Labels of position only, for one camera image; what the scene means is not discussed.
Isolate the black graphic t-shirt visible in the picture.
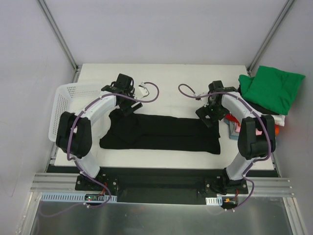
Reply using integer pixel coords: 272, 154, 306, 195
99, 110, 221, 155

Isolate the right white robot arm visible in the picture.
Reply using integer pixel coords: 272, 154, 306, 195
196, 80, 276, 195

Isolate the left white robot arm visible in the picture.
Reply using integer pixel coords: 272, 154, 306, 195
56, 74, 142, 190

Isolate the light blue folded t-shirt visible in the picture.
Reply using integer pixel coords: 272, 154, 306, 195
228, 121, 239, 140

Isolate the black folded t-shirt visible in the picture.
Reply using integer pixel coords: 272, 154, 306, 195
238, 85, 279, 115

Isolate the white plastic basket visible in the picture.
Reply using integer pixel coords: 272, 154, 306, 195
48, 82, 103, 142

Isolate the green folded t-shirt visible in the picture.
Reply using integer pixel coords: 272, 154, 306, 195
239, 66, 305, 115

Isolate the orange folded t-shirt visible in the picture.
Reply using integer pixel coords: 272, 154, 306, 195
275, 125, 279, 136

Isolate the white folded t-shirt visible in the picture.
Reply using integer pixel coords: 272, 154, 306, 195
271, 115, 286, 127

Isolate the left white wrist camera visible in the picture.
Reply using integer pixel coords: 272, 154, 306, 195
136, 82, 150, 99

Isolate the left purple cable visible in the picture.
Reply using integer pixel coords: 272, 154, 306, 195
39, 81, 161, 216

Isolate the right slotted cable duct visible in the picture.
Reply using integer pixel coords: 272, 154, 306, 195
205, 196, 223, 206

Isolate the slotted cable duct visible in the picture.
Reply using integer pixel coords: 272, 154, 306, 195
205, 196, 223, 206
41, 192, 117, 203

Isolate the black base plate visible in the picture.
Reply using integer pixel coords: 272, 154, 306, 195
74, 165, 249, 206

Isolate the left aluminium corner post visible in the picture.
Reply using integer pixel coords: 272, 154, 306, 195
36, 0, 82, 83

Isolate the aluminium corner post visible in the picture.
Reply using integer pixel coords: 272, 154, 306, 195
36, 0, 82, 83
246, 0, 296, 76

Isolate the aluminium rail frame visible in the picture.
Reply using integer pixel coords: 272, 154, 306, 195
31, 167, 293, 197

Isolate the right aluminium corner post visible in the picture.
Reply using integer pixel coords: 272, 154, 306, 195
246, 0, 296, 76

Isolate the left slotted cable duct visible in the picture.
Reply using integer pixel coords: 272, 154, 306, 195
41, 192, 117, 203

